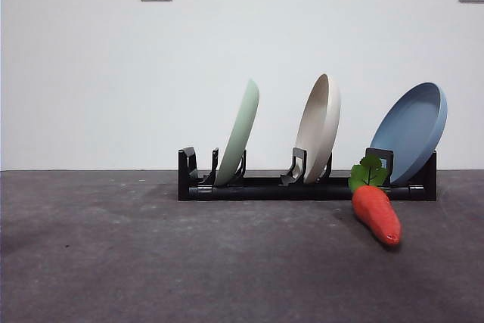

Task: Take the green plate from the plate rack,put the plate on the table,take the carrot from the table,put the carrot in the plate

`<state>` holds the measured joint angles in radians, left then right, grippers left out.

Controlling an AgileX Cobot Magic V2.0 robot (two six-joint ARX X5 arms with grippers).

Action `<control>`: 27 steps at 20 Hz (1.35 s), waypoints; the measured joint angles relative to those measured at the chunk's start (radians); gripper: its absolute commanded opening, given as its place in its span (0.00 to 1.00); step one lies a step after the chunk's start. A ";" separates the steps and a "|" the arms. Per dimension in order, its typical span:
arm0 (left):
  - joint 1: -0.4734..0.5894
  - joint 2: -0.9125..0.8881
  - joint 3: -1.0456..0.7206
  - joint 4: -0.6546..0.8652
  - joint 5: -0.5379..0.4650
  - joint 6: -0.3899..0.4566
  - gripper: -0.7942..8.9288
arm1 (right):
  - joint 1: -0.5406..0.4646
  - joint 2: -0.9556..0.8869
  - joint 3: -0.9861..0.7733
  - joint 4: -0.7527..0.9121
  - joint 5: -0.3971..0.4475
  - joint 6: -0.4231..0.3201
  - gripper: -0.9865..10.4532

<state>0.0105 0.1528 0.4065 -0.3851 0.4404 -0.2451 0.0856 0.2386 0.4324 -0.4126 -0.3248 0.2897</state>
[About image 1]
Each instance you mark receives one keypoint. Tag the light green plate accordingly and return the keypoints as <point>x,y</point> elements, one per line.
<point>238,134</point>

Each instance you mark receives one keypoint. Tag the black plate rack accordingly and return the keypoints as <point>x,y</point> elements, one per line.
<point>264,192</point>

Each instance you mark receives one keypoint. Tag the blue plate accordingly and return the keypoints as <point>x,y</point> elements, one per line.
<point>408,130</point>

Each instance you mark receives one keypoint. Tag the beige plate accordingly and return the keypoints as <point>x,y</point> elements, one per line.
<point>321,130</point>

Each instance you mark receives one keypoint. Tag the orange toy carrot green leaves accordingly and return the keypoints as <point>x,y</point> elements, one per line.
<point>374,213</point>

